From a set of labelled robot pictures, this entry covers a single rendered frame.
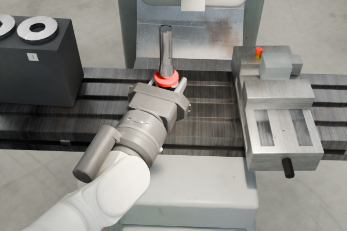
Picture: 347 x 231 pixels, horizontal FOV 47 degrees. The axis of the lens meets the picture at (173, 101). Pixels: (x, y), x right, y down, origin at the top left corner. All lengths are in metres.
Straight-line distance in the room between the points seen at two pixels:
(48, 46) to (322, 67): 2.08
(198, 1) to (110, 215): 0.36
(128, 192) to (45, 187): 1.50
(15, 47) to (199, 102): 0.46
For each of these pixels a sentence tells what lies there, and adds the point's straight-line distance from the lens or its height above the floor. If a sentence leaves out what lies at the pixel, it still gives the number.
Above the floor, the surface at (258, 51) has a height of 1.11.
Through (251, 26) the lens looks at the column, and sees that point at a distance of 1.34.
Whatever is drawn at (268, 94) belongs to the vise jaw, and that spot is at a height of 1.09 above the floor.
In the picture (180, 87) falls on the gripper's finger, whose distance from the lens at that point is 0.78.
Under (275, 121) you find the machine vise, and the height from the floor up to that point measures 1.05.
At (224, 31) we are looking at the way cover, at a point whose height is 0.99.
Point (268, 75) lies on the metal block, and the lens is 0.93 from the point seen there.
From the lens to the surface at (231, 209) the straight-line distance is 0.96.
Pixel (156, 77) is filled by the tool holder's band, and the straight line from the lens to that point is 0.77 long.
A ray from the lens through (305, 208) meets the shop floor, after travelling 2.05.
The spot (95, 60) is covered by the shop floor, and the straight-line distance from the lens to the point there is 2.66.
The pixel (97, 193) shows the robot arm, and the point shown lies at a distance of 0.58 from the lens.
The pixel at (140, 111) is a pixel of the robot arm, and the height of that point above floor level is 1.21.
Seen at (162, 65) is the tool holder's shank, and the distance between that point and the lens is 0.74.
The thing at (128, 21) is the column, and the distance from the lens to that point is 1.33.
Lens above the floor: 1.73
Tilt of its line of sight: 47 degrees down
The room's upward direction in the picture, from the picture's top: straight up
